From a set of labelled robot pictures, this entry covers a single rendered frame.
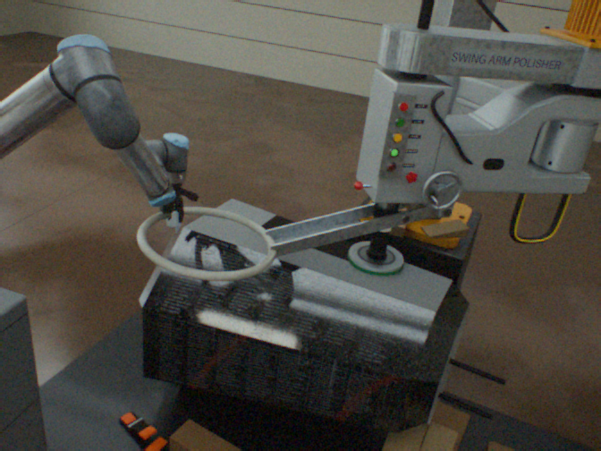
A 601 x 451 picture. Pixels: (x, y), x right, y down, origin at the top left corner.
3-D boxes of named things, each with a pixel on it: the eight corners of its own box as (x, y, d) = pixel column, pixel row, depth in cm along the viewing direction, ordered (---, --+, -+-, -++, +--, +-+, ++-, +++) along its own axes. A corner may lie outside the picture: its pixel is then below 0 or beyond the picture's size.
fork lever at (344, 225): (435, 194, 221) (434, 182, 219) (457, 216, 205) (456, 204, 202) (266, 236, 214) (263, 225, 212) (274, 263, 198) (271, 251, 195)
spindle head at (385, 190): (439, 186, 222) (468, 72, 201) (465, 211, 203) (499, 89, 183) (353, 184, 213) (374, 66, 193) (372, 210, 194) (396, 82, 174)
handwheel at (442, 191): (445, 199, 204) (455, 161, 197) (458, 212, 195) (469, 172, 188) (408, 199, 200) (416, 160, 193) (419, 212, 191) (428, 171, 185)
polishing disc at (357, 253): (338, 258, 215) (339, 255, 214) (364, 238, 231) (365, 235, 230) (388, 278, 205) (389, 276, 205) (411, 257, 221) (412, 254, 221)
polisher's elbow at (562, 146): (519, 157, 218) (534, 108, 209) (550, 153, 227) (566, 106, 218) (560, 176, 203) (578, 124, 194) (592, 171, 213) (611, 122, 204)
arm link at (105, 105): (133, 115, 128) (182, 200, 193) (114, 70, 130) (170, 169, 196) (84, 134, 126) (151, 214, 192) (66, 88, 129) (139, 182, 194)
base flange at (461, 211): (385, 189, 317) (386, 181, 315) (471, 213, 301) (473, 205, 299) (356, 221, 276) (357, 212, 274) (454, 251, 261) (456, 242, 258)
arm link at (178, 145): (156, 131, 197) (181, 130, 203) (154, 165, 202) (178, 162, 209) (170, 141, 191) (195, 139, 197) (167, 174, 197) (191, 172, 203)
